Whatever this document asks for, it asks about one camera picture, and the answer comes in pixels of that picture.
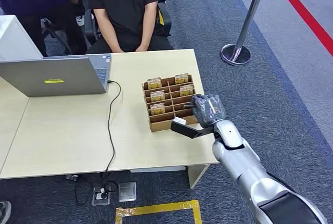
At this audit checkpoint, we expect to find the red barrier belt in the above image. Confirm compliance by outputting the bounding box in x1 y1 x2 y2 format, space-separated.
269 0 333 58

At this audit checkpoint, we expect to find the cardboard slotted card holder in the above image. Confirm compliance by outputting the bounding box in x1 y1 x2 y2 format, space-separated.
142 73 202 133

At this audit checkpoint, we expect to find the black power cable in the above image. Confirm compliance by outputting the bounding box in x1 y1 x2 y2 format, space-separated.
75 80 122 207

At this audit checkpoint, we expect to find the seated person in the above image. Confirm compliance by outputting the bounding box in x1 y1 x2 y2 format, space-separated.
82 0 174 55

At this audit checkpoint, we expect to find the yellow printed card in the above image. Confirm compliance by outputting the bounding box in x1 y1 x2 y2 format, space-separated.
174 73 189 85
150 90 165 103
179 84 195 97
147 78 162 90
150 103 166 116

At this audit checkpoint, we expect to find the grey laptop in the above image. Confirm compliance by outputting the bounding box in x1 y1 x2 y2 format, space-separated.
0 54 112 98

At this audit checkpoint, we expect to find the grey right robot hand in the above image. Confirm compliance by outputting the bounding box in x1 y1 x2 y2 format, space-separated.
183 93 227 129

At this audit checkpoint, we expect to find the chrome stanchion post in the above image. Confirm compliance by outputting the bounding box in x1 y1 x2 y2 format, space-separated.
220 0 270 67

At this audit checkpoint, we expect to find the floor power socket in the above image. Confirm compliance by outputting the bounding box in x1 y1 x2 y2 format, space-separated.
91 186 112 206

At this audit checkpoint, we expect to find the yellow floor tape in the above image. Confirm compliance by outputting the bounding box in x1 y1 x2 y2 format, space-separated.
115 200 203 224

